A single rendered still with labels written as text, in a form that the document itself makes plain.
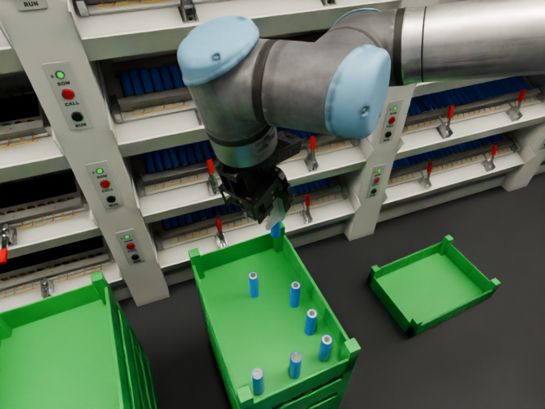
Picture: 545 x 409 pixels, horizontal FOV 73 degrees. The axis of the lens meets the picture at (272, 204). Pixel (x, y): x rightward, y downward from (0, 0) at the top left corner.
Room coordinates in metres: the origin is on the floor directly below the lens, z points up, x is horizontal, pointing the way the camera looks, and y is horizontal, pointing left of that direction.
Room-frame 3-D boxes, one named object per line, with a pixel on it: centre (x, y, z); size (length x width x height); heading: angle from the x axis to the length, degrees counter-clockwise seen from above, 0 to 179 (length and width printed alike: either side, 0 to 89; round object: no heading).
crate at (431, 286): (0.63, -0.47, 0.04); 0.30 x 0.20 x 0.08; 115
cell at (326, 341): (0.28, -0.09, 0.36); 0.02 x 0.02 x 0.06
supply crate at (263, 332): (0.36, 0.01, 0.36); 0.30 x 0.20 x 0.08; 24
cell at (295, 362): (0.25, -0.04, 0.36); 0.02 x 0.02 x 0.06
